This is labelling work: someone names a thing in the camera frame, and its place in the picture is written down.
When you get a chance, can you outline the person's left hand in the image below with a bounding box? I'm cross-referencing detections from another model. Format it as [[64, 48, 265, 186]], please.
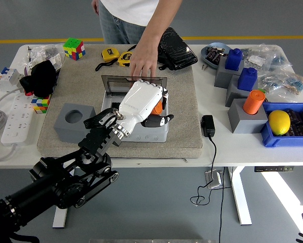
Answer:
[[129, 42, 159, 82]]

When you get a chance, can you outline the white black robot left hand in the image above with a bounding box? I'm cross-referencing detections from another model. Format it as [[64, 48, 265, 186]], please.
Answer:
[[116, 79, 174, 134]]

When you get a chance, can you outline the orange cylinder battery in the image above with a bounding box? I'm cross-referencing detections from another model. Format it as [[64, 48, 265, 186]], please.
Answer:
[[243, 90, 266, 115], [151, 100, 165, 116]]

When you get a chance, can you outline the smoky transparent box lid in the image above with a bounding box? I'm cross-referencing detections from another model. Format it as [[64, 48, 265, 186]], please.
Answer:
[[101, 75, 168, 96]]

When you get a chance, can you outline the grey plastic junction box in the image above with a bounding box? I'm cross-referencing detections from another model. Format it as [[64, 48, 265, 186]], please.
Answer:
[[100, 91, 169, 143]]

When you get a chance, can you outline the small white box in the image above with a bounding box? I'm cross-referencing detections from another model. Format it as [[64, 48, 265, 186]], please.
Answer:
[[50, 54, 63, 71]]

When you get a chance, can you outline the yellow tape measure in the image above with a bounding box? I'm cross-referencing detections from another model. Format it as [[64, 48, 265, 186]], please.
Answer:
[[95, 47, 121, 72], [117, 51, 135, 68]]

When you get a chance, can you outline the person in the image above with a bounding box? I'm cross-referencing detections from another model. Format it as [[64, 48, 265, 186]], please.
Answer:
[[92, 0, 162, 45]]

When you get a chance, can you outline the glossy black case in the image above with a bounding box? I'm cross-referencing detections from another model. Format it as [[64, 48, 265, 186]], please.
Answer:
[[127, 26, 199, 71]]

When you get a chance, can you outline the grey-brown mat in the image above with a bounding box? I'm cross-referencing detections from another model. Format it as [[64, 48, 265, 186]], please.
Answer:
[[36, 44, 204, 159]]

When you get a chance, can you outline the multicolour puzzle cube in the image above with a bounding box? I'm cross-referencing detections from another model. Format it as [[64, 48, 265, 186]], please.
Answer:
[[30, 95, 52, 114], [62, 37, 87, 61]]

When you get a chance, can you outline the light blue dish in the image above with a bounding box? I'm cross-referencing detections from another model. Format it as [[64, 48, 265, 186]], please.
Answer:
[[201, 42, 233, 70]]

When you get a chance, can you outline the clear bag of screws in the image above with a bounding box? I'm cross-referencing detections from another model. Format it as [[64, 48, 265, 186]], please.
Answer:
[[41, 45, 66, 58]]

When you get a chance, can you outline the black table control panel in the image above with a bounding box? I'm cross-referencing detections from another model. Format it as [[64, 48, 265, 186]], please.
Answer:
[[254, 166, 295, 173]]

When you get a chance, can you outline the black power adapter plug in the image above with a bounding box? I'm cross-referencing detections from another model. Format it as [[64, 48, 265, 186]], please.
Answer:
[[201, 114, 216, 138]]

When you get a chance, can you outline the grey holder block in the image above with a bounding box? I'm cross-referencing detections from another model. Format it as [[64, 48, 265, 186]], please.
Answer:
[[53, 102, 96, 144], [227, 98, 269, 134], [224, 74, 259, 108], [214, 57, 245, 89]]

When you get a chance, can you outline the clear bag of white parts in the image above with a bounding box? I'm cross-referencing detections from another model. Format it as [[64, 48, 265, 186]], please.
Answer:
[[19, 48, 45, 76]]

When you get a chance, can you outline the blue plastic bin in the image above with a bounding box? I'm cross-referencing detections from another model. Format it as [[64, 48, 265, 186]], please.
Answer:
[[259, 102, 303, 149]]

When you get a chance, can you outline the black cloth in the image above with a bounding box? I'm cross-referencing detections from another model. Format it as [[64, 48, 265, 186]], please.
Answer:
[[19, 60, 61, 99]]

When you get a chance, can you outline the blue bottle-shaped block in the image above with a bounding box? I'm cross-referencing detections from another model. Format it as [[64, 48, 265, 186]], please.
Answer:
[[237, 67, 258, 92], [224, 48, 244, 71]]

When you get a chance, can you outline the yellow lemon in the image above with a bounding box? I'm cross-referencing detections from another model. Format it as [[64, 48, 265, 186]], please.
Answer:
[[268, 110, 291, 136]]

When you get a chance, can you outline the clear bag with white label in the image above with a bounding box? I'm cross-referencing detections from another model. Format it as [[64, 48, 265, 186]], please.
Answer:
[[242, 47, 271, 74]]

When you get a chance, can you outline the white blue circuit breaker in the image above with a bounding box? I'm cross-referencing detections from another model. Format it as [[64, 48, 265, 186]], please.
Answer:
[[0, 67, 24, 92]]

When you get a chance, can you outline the white power strip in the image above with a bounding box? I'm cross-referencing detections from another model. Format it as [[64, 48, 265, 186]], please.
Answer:
[[1, 94, 40, 146]]

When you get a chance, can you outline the clear bag of small parts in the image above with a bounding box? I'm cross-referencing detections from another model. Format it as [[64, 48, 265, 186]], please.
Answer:
[[278, 73, 303, 103], [257, 70, 286, 96]]

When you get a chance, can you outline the clear bag of blue parts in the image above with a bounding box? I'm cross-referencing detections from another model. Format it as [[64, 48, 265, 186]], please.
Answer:
[[265, 44, 294, 74]]

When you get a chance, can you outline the black floor cable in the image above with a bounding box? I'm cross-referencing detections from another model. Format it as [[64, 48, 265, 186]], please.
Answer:
[[218, 167, 226, 243]]

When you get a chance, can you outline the black adapter cord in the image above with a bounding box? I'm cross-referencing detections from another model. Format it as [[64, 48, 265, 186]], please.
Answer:
[[190, 136, 218, 207]]

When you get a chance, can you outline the silver floor bracket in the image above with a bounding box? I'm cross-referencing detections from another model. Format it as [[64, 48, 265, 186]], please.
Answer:
[[204, 170, 223, 190]]

